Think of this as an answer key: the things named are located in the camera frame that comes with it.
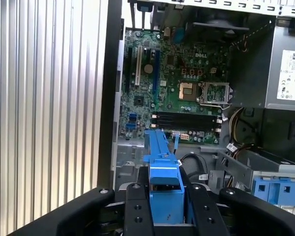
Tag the CPU socket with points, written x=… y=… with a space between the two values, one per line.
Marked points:
x=188 y=91

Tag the green motherboard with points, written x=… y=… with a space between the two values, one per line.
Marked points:
x=172 y=98

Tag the blue SATA port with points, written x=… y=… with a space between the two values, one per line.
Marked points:
x=132 y=116

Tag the grey optical drive cage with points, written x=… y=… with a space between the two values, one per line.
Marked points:
x=238 y=167

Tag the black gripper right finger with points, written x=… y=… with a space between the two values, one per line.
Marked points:
x=255 y=216

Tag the black PC case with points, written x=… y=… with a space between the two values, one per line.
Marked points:
x=108 y=73

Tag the black RAM slot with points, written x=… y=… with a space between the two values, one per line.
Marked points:
x=186 y=118
x=186 y=128
x=186 y=114
x=186 y=123

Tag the white power connector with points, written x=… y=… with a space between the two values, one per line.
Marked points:
x=185 y=137

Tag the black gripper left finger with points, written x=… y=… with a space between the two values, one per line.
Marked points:
x=88 y=216

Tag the grey power supply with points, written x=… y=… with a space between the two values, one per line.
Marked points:
x=275 y=73

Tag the metal socket cover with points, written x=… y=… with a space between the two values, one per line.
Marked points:
x=203 y=93

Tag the hard disk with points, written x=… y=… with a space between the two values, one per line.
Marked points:
x=166 y=172

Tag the white expansion slot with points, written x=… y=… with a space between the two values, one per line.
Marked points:
x=138 y=66

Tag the blue drive latch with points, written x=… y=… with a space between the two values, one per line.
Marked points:
x=273 y=194

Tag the blue USB header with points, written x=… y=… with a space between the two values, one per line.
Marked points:
x=132 y=126

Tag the blue expansion slot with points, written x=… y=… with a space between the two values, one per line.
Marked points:
x=157 y=78

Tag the round coin battery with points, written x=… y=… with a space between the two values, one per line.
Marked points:
x=149 y=68

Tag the black expansion slot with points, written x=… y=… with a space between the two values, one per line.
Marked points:
x=130 y=71

